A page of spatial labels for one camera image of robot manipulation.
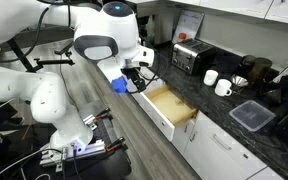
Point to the white mug left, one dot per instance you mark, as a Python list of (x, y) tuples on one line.
[(210, 77)]

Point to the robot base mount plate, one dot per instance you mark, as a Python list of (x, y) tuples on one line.
[(57, 158)]

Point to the white upper cabinets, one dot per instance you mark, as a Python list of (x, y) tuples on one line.
[(276, 10)]

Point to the white lower cabinet drawer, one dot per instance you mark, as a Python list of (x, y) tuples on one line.
[(216, 155)]

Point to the metal funnel dripper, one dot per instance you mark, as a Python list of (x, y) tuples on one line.
[(238, 81)]

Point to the white mug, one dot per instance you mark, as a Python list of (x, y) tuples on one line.
[(210, 77), (223, 88)]

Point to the whiteboard sign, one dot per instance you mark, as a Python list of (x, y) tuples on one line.
[(189, 22)]

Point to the orange lid jar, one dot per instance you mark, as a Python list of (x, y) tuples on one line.
[(182, 36)]

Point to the white mug right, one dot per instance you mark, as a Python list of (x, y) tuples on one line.
[(223, 88)]

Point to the white wooden drawer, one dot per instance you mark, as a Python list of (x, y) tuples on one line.
[(167, 108)]

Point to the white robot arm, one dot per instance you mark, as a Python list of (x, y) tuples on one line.
[(109, 31)]

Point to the silver toaster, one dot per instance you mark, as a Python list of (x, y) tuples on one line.
[(193, 56)]

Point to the blue wrist button block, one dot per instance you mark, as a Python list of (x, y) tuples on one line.
[(119, 85)]

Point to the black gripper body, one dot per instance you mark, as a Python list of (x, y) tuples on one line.
[(133, 74)]

